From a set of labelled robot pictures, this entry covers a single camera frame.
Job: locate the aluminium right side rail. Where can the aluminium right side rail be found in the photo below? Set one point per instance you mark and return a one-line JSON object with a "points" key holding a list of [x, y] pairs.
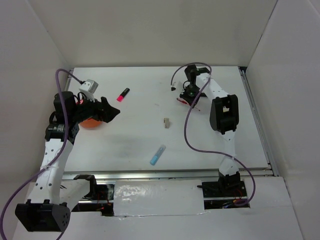
{"points": [[265, 145]]}

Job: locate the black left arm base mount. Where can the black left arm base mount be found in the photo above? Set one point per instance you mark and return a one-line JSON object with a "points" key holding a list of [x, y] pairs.
{"points": [[91, 189]]}

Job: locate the pink highlighter black cap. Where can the pink highlighter black cap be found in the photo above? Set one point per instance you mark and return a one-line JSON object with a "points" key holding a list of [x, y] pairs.
{"points": [[123, 94]]}

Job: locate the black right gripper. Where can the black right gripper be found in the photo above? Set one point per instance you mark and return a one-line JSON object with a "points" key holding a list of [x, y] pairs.
{"points": [[183, 95]]}

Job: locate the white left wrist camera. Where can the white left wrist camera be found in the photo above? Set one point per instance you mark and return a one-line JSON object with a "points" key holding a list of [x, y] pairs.
{"points": [[88, 88]]}

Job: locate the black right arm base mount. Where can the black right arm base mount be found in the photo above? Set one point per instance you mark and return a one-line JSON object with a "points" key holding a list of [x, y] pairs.
{"points": [[224, 187]]}

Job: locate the light blue highlighter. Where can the light blue highlighter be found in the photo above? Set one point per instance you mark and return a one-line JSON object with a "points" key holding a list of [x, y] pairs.
{"points": [[157, 155]]}

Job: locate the orange round organizer container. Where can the orange round organizer container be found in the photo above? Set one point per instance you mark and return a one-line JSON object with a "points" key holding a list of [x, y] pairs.
{"points": [[90, 123]]}

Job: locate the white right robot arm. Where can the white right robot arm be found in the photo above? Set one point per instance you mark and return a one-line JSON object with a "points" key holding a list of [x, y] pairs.
{"points": [[223, 119]]}

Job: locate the white and yellow eraser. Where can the white and yellow eraser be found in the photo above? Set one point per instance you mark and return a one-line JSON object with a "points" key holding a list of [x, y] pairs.
{"points": [[166, 122]]}

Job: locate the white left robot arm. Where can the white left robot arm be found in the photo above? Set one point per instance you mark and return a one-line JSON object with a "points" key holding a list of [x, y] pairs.
{"points": [[50, 203]]}

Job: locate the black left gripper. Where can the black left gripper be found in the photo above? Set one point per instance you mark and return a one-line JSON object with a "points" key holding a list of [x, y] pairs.
{"points": [[103, 111]]}

